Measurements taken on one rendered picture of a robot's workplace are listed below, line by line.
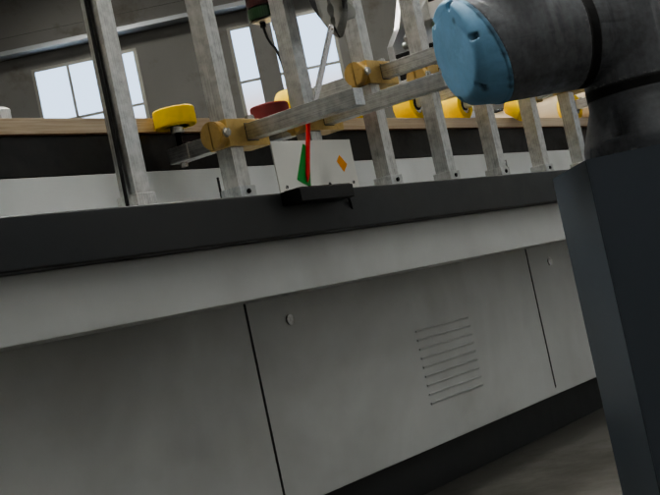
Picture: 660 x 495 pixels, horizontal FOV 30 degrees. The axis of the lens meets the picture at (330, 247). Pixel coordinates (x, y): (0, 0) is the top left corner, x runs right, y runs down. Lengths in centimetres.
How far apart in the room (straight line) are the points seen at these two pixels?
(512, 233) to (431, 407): 47
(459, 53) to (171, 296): 65
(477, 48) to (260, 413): 107
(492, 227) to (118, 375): 112
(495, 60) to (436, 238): 113
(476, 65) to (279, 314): 105
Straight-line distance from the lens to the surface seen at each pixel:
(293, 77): 242
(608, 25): 172
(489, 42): 164
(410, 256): 262
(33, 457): 206
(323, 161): 240
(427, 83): 230
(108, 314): 192
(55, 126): 220
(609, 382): 181
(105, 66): 203
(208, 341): 238
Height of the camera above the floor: 49
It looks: 3 degrees up
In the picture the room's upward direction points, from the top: 12 degrees counter-clockwise
